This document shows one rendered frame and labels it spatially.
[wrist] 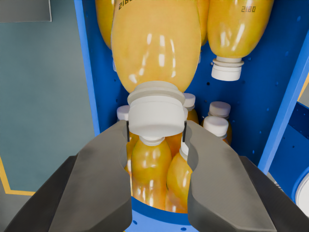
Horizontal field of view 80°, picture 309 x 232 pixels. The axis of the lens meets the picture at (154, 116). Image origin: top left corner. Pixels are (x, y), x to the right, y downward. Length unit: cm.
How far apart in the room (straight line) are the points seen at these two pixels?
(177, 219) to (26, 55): 152
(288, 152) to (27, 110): 172
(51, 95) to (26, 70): 24
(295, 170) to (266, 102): 33
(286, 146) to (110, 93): 53
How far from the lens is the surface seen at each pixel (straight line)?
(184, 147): 25
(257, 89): 37
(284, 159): 68
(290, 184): 67
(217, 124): 31
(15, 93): 180
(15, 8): 119
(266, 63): 36
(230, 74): 27
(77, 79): 153
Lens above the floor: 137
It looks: 62 degrees down
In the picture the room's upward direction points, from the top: 177 degrees clockwise
